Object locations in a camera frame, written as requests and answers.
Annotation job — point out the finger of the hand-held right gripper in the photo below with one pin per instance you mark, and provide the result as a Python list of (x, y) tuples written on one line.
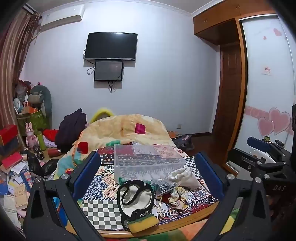
[(242, 160), (257, 141)]

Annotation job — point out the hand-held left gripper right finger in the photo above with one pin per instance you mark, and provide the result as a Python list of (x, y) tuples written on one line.
[(208, 169)]

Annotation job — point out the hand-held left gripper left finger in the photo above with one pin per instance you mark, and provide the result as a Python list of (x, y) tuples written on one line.
[(93, 162)]

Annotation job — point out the white cloth glove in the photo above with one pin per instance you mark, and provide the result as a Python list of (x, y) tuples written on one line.
[(183, 177)]

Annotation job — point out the floral fabric scrunchie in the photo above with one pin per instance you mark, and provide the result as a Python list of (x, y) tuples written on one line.
[(177, 197)]

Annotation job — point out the clear plastic storage box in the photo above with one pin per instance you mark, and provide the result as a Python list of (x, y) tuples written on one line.
[(148, 162)]

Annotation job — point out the white underwear with black trim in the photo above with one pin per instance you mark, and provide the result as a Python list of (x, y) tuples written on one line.
[(136, 197)]

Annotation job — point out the patchwork patterned cloth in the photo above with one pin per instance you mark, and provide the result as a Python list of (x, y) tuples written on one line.
[(101, 185)]

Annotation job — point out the grey bag on floor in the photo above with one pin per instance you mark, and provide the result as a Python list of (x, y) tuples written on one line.
[(185, 141)]

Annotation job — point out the black clothes pile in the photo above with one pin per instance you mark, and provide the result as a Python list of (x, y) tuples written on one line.
[(70, 129)]

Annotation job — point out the yellow quilt with coloured patches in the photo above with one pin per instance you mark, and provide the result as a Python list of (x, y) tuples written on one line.
[(115, 129)]

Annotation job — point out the red thermos flask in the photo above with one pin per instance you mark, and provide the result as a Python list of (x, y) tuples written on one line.
[(54, 153)]

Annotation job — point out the red cloth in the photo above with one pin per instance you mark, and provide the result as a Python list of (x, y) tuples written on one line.
[(54, 134)]

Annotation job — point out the clear bag with dark item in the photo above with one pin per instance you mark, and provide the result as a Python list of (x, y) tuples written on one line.
[(163, 186)]

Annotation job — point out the frosted sliding door with hearts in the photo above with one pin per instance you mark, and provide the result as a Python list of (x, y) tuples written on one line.
[(266, 92)]

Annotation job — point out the green bottle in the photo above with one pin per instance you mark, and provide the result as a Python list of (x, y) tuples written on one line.
[(41, 141)]

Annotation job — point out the black cylindrical flask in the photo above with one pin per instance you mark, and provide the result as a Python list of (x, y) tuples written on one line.
[(38, 151)]

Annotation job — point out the brown wooden door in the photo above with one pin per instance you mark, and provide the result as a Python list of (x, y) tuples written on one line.
[(227, 92)]

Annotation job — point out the black plastic bag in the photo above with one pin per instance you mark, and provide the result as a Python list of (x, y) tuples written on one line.
[(34, 163)]

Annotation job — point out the pink rabbit toy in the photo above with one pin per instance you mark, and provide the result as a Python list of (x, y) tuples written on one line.
[(30, 136)]

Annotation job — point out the green paper bag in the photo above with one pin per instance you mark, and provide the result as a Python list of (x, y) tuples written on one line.
[(34, 121)]

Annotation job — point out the paper note with red print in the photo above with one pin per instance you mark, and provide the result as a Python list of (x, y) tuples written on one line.
[(267, 70)]

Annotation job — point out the yellow green sponge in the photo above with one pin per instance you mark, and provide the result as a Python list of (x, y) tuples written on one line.
[(143, 223)]

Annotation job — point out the red book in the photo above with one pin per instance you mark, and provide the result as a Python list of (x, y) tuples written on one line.
[(11, 161)]

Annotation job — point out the grey plush cushion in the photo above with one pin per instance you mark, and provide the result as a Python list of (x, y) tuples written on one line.
[(42, 97)]

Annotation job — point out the pile of papers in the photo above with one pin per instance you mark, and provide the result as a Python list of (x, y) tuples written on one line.
[(16, 192)]

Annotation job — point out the red box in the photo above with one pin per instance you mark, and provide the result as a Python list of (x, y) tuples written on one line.
[(8, 134)]

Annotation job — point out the brown striped curtain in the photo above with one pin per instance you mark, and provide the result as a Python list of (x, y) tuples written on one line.
[(13, 69)]

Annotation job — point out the white air conditioner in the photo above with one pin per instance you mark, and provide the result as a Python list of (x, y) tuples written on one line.
[(61, 17)]

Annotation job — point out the small black wall monitor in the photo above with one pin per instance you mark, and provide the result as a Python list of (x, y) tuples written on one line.
[(108, 70)]

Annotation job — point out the black wall television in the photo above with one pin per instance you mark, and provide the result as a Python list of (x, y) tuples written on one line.
[(110, 45)]

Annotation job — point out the wooden wardrobe frame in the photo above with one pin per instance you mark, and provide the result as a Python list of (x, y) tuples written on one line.
[(208, 25)]

